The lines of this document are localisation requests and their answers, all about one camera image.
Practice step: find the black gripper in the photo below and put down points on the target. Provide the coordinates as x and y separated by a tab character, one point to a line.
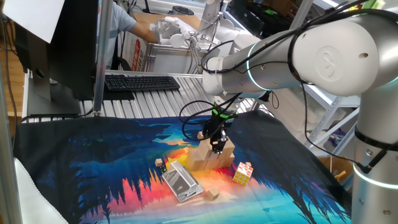
216	126

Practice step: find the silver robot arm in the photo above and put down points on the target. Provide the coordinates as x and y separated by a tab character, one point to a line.
326	59

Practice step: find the person forearm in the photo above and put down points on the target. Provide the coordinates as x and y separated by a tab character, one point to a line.
146	31

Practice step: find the Rubik's cube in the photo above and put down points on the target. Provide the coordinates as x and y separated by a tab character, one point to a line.
243	174

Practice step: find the silver metal mesh holder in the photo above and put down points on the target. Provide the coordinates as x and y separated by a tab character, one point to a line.
180	185

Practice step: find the white foam pieces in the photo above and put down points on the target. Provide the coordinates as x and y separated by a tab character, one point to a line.
289	112

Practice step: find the black keyboard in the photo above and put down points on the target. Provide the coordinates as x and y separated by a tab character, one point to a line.
140	83

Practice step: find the white metal shelf rack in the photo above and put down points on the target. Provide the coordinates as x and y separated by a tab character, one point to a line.
323	96

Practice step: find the colourful forest print cloth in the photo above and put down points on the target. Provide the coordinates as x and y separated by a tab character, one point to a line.
93	161

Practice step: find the cardboard box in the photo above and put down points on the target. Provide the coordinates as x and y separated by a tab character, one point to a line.
337	165

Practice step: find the black round disc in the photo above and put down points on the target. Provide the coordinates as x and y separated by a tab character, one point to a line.
183	10

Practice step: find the person in blue shirt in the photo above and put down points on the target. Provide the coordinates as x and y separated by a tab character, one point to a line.
119	18

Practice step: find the black computer monitor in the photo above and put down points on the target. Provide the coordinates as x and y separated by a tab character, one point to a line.
74	46

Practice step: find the green yellow bottles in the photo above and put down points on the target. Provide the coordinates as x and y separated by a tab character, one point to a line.
371	3

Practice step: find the white paper sheet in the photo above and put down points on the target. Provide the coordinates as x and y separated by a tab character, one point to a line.
34	15

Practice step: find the aluminium vertical post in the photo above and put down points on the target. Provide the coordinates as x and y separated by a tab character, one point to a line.
102	62

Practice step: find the grey frame post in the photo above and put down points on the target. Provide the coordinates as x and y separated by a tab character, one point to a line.
7	171

